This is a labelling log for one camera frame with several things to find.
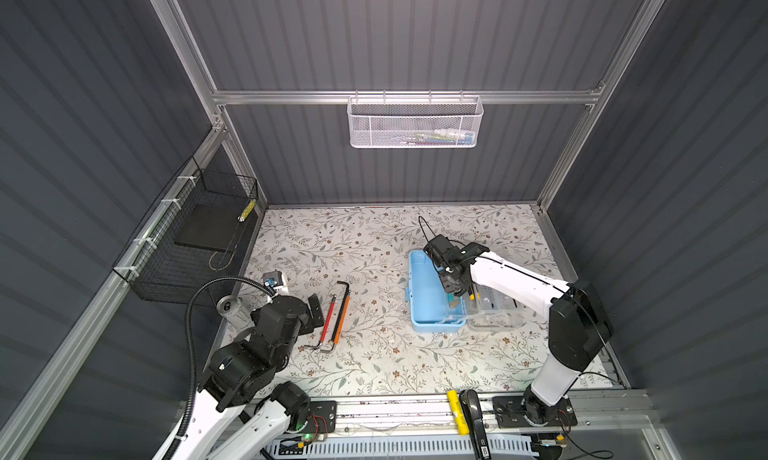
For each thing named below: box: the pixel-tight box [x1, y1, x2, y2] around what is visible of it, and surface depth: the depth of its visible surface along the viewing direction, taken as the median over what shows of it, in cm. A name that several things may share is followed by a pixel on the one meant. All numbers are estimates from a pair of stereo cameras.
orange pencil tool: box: [334, 295, 351, 344], surface depth 91 cm
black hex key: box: [320, 281, 350, 352], surface depth 93 cm
